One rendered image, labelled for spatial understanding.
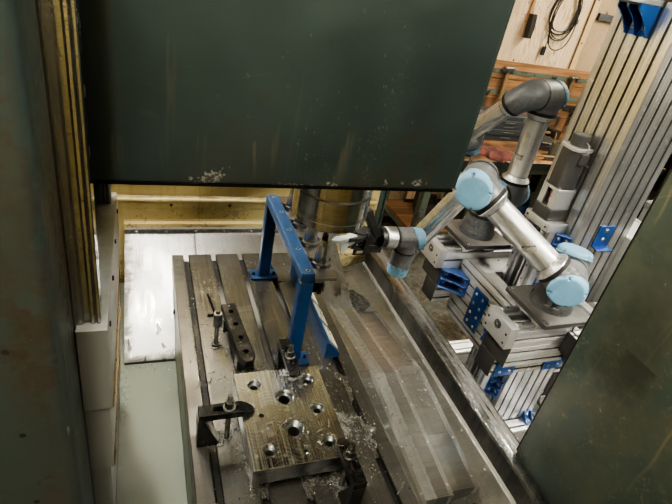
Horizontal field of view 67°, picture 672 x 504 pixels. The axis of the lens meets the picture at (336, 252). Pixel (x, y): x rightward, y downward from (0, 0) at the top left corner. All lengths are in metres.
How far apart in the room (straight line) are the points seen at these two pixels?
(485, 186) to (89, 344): 1.15
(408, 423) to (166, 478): 0.74
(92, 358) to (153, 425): 0.88
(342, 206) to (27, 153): 0.57
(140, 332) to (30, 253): 1.35
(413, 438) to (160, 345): 0.94
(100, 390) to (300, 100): 0.58
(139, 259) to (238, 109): 1.39
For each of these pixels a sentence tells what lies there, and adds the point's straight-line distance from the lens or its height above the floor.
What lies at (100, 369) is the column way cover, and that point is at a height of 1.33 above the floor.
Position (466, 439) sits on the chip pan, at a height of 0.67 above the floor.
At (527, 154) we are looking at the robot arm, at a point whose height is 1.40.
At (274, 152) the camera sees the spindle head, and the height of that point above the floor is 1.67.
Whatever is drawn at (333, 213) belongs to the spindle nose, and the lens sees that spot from 1.00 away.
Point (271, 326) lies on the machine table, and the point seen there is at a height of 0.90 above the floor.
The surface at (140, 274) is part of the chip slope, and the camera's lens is 2.10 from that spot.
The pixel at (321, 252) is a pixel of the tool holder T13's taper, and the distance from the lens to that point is 1.39.
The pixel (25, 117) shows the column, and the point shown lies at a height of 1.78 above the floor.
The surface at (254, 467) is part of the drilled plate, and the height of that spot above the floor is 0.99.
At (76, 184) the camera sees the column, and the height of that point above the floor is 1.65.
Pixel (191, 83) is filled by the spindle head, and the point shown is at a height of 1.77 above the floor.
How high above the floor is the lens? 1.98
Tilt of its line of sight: 31 degrees down
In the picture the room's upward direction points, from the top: 12 degrees clockwise
